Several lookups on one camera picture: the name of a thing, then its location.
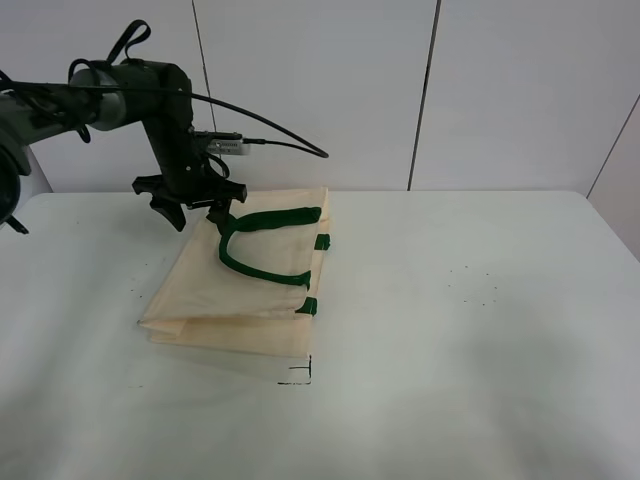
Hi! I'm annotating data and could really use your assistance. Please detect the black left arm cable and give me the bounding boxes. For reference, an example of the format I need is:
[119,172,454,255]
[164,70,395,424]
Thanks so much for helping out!
[67,19,330,159]

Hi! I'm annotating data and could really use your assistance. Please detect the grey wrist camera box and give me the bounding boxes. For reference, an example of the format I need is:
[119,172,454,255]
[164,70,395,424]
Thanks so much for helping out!
[193,131,250,156]

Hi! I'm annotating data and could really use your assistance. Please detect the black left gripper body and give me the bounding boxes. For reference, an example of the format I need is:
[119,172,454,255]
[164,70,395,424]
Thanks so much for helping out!
[132,117,247,206]

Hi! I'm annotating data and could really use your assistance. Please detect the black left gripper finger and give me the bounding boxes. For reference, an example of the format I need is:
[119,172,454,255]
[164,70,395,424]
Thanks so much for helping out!
[150,197,186,231]
[206,199,232,224]

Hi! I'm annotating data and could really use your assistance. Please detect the white linen bag green handles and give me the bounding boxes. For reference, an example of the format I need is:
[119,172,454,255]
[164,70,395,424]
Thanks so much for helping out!
[138,187,331,382]

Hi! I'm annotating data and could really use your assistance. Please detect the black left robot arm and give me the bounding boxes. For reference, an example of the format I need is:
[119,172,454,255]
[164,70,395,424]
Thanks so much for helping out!
[1,59,247,234]

